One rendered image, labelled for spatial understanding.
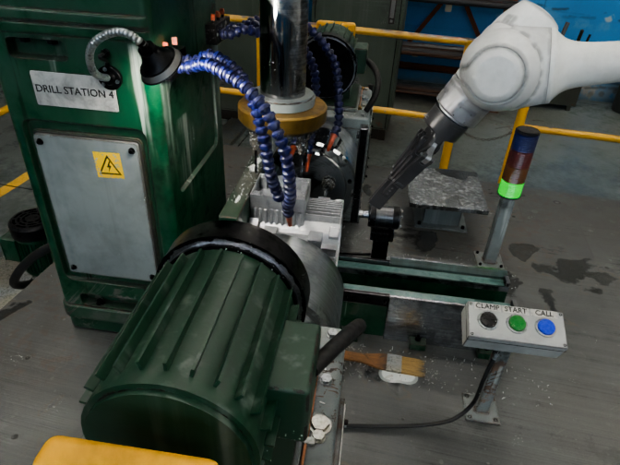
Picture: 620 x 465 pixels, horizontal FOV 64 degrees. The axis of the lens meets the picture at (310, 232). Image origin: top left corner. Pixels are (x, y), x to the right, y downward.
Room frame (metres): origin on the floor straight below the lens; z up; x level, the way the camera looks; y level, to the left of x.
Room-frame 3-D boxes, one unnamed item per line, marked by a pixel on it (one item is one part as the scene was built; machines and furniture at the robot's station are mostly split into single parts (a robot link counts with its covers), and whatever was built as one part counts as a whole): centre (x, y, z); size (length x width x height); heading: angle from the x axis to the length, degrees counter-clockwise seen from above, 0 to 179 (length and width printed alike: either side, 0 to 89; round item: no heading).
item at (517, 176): (1.22, -0.54, 1.10); 0.06 x 0.06 x 0.04
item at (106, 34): (0.77, 0.28, 1.46); 0.18 x 0.11 x 0.13; 84
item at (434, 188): (1.46, -0.43, 0.86); 0.27 x 0.24 x 0.12; 174
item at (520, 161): (1.22, -0.54, 1.14); 0.06 x 0.06 x 0.04
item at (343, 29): (1.60, -0.07, 1.16); 0.33 x 0.26 x 0.42; 174
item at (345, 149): (1.30, -0.01, 1.04); 0.41 x 0.25 x 0.25; 174
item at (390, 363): (0.80, -0.18, 0.80); 0.21 x 0.05 x 0.01; 81
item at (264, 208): (0.98, 0.07, 1.11); 0.12 x 0.11 x 0.07; 84
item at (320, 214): (0.97, 0.03, 1.01); 0.20 x 0.19 x 0.19; 84
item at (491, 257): (1.22, -0.54, 1.01); 0.08 x 0.08 x 0.42; 84
